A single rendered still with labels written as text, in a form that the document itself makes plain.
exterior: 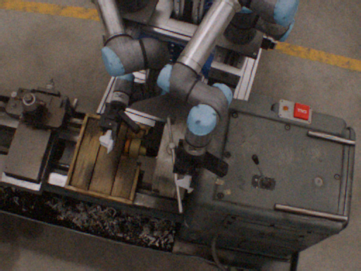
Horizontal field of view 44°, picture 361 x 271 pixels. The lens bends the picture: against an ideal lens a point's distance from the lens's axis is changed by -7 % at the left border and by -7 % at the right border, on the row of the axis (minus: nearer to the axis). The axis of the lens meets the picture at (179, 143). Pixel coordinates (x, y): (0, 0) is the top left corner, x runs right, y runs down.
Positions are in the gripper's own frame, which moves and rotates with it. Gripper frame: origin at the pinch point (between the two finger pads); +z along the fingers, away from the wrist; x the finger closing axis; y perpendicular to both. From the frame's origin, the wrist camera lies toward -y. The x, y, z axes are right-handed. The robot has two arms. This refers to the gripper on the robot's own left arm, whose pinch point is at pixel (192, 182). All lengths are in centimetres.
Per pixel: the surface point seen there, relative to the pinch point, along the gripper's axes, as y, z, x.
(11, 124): 86, 41, -34
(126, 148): 27.0, 18.7, -20.0
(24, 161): 70, 35, -13
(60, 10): 119, 93, -179
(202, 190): -4.0, 9.5, -3.5
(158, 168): 12.6, 11.9, -10.1
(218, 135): -6.1, 3.3, -23.7
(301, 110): -36, -2, -40
